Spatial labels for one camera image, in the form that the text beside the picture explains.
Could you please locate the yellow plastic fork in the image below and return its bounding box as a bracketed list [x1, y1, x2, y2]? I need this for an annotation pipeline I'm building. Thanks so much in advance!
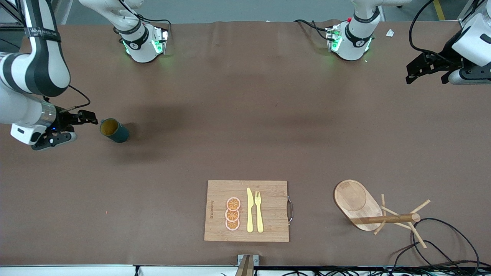
[254, 191, 264, 233]

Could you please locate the wooden mug tree stand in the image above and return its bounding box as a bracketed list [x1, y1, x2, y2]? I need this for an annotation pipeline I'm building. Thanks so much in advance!
[334, 179, 431, 249]

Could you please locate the yellow plastic knife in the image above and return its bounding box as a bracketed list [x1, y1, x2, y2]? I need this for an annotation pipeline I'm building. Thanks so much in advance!
[247, 187, 254, 233]

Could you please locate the white table edge rail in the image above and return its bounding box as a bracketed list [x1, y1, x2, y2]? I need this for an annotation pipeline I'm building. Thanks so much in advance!
[0, 264, 491, 276]

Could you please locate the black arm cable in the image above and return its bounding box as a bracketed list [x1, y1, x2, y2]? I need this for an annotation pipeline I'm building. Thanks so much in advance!
[61, 85, 92, 114]
[409, 0, 459, 62]

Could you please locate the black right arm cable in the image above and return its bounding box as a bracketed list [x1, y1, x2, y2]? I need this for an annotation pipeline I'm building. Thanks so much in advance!
[61, 85, 92, 114]

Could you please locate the black looping cable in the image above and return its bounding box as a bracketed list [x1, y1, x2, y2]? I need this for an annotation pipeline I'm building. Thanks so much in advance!
[391, 218, 481, 269]

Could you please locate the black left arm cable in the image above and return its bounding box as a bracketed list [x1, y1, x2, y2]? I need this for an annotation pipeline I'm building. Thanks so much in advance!
[409, 0, 459, 62]

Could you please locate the wooden cutting board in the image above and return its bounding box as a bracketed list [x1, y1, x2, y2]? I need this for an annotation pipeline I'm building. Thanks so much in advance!
[204, 180, 290, 243]

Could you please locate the aluminium frame profile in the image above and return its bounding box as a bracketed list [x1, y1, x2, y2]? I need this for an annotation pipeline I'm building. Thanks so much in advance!
[0, 0, 27, 28]

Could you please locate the dark green cup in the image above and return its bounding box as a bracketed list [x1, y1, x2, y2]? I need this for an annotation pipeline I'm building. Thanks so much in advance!
[100, 118, 130, 144]

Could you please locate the brown table cloth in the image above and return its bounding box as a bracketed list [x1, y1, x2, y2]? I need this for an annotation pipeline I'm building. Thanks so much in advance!
[0, 19, 491, 267]

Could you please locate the black base power cable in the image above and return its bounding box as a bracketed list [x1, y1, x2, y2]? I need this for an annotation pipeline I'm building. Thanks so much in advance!
[136, 15, 172, 39]
[294, 19, 332, 41]

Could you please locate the metal bracket with wooden bar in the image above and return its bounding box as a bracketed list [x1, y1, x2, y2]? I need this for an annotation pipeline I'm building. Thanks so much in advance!
[236, 254, 259, 276]

